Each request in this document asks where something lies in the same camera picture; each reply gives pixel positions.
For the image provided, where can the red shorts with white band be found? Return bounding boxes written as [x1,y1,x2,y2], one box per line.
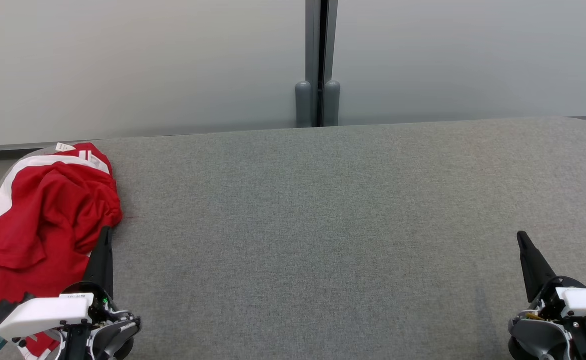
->
[0,142,124,360]

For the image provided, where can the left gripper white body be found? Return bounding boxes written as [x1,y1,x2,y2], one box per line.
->
[0,293,95,343]

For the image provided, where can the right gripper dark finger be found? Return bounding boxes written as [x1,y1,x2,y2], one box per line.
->
[516,231,558,304]

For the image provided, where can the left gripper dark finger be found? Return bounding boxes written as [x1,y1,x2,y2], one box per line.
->
[83,226,115,300]

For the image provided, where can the grey metal door frame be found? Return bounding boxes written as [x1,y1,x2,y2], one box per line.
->
[305,0,339,128]

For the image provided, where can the grey wall base rail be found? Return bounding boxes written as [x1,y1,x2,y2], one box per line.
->
[0,125,304,154]
[340,114,586,127]

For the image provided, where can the grey cylindrical door bumper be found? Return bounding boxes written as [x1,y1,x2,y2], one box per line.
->
[323,80,342,128]
[295,81,313,129]

